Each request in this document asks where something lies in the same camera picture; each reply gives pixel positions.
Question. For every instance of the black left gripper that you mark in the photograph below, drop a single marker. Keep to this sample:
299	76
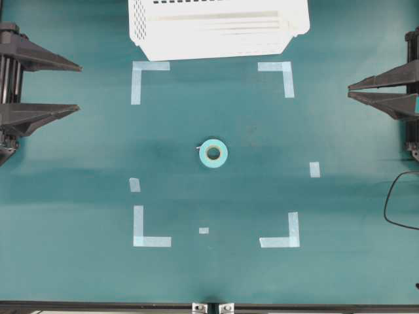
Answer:
22	119

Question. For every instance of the small bottom tape piece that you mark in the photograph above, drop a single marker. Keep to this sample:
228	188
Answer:
203	230

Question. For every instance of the left metal bracket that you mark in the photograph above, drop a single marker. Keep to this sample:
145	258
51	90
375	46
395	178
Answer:
199	308

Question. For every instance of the teal tape roll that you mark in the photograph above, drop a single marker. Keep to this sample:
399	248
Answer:
213	153

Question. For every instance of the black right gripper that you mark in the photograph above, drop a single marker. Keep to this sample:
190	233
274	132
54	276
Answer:
397	106

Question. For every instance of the right metal bracket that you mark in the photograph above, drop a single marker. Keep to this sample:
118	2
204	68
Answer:
227	308

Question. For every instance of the white perforated plastic basket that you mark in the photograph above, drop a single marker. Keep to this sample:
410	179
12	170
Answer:
187	30

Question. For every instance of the metal bracket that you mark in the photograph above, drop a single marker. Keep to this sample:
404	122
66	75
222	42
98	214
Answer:
227	308
199	308

